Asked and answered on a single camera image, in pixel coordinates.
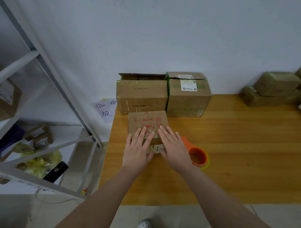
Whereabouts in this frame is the person's left forearm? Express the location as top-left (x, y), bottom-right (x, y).
top-left (54, 169), bottom-right (142, 228)

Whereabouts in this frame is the yellow plastic bag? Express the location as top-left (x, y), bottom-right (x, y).
top-left (21, 149), bottom-right (64, 178)

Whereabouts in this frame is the white perforated clog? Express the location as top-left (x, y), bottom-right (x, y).
top-left (137, 219), bottom-right (153, 228)

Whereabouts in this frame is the blue orange tape dispenser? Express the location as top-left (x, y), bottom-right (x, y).
top-left (181, 137), bottom-right (211, 170)

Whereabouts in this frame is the thin white cable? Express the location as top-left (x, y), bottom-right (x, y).
top-left (30, 188), bottom-right (81, 205)

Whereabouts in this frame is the black mobile phone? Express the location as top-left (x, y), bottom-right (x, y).
top-left (43, 161), bottom-right (69, 183)

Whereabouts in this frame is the grey metal shelf rack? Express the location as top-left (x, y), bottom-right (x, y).
top-left (0, 0), bottom-right (103, 200)

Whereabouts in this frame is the person's right forearm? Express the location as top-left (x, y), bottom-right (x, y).
top-left (179, 164), bottom-right (271, 228)

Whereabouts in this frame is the wooden table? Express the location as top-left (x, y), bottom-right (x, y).
top-left (99, 94), bottom-right (301, 206)

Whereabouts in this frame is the person's right hand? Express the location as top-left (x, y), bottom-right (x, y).
top-left (157, 125), bottom-right (193, 174)

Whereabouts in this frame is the stack of cardboard boxes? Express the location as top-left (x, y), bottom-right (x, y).
top-left (116, 71), bottom-right (212, 118)

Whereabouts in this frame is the small open-flap cardboard box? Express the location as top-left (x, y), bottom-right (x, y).
top-left (254, 72), bottom-right (301, 97)

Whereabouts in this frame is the small open carton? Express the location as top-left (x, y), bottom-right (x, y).
top-left (24, 123), bottom-right (51, 147)

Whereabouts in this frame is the box barcode label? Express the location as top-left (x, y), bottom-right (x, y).
top-left (241, 86), bottom-right (301, 107)

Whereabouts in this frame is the dark blue bag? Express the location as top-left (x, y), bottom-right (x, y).
top-left (0, 124), bottom-right (24, 156)

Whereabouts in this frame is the large worn shelf carton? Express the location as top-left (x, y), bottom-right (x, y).
top-left (0, 79), bottom-right (22, 122)

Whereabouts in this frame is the person's left hand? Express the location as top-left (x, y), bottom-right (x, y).
top-left (122, 126), bottom-right (156, 177)

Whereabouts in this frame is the cube red-printed cardboard box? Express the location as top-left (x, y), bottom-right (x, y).
top-left (127, 110), bottom-right (169, 155)

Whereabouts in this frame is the white paper wall sign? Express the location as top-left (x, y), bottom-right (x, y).
top-left (93, 98), bottom-right (118, 124)

